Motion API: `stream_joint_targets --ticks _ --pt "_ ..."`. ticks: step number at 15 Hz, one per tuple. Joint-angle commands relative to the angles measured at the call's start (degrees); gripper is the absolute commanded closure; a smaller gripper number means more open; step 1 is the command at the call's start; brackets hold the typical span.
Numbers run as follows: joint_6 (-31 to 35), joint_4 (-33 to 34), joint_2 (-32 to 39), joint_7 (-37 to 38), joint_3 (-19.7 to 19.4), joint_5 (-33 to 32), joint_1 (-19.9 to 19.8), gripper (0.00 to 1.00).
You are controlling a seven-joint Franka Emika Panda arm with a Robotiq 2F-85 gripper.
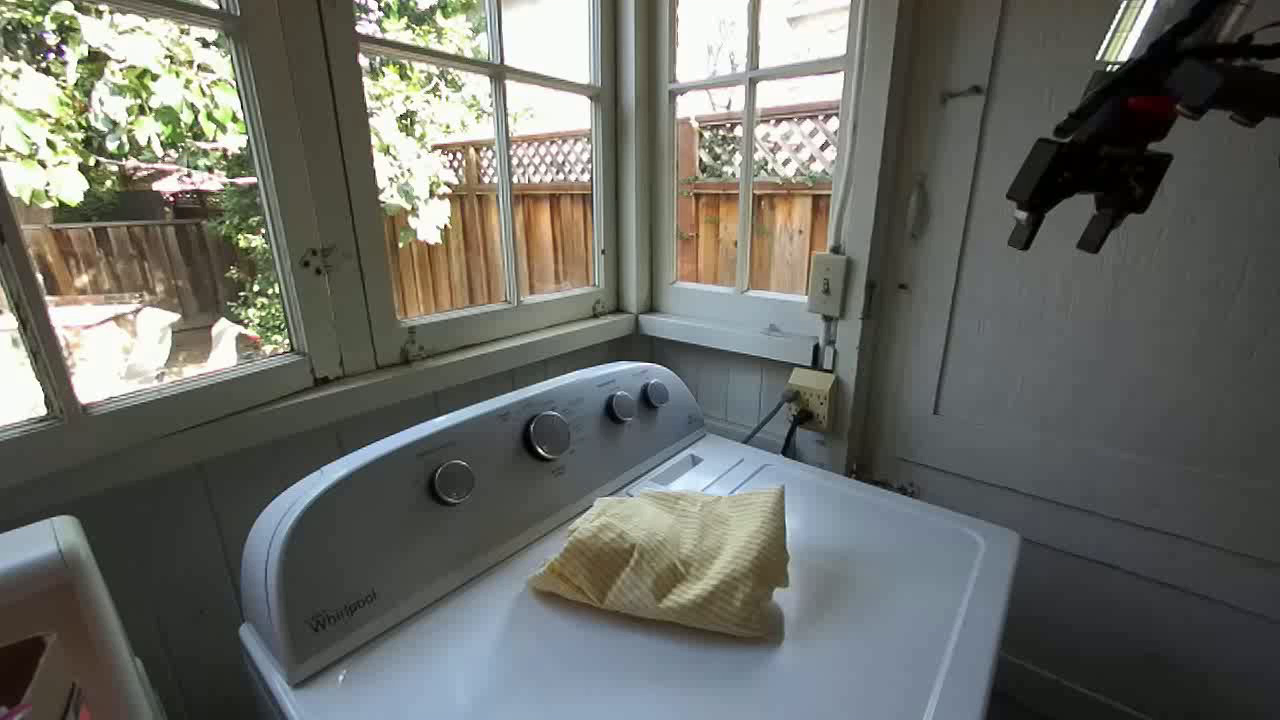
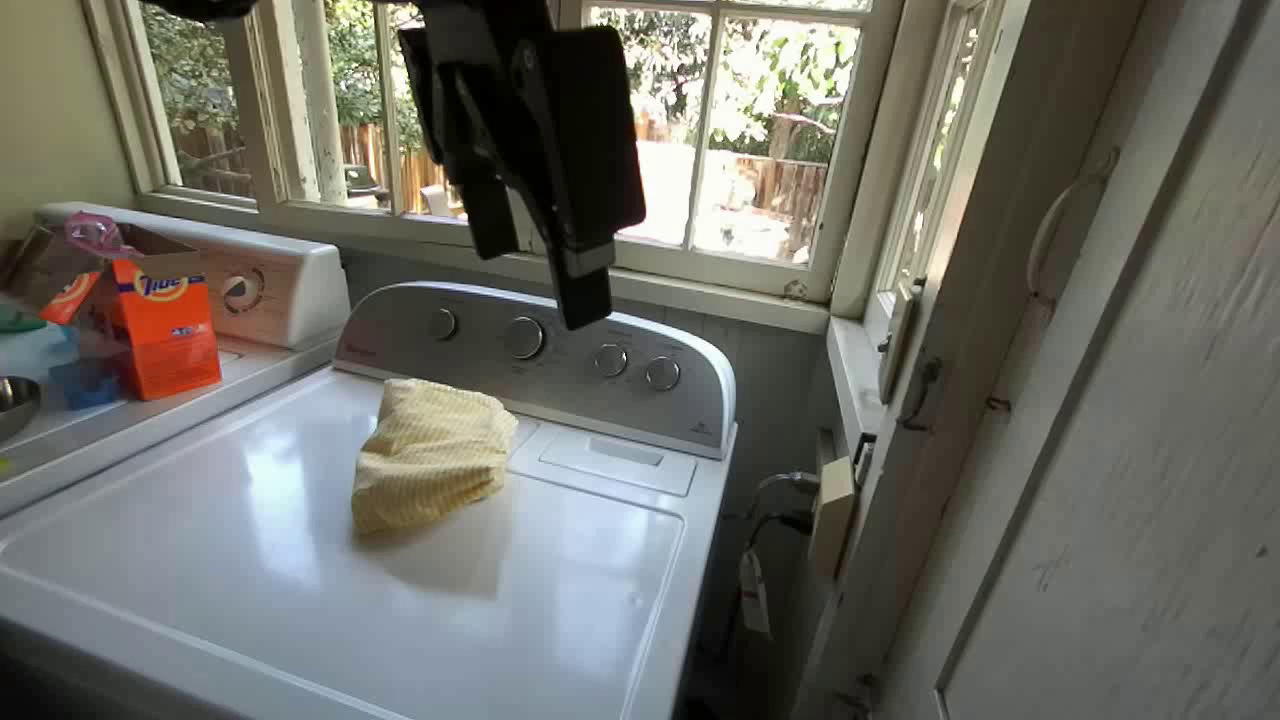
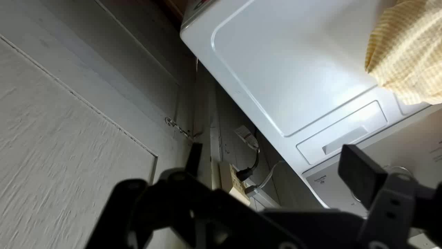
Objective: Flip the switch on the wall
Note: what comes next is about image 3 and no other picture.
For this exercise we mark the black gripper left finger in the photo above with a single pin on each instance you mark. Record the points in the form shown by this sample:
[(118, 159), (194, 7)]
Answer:
[(135, 210)]

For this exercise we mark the beige wall outlet switch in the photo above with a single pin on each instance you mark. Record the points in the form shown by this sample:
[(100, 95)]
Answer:
[(231, 184)]

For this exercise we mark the white washing machine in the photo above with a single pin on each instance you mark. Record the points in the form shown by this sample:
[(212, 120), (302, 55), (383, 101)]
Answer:
[(296, 68)]

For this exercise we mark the yellow waffle cloth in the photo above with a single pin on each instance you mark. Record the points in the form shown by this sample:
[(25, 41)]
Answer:
[(405, 51)]

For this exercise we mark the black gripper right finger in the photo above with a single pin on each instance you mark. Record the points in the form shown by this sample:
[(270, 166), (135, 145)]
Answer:
[(396, 202)]

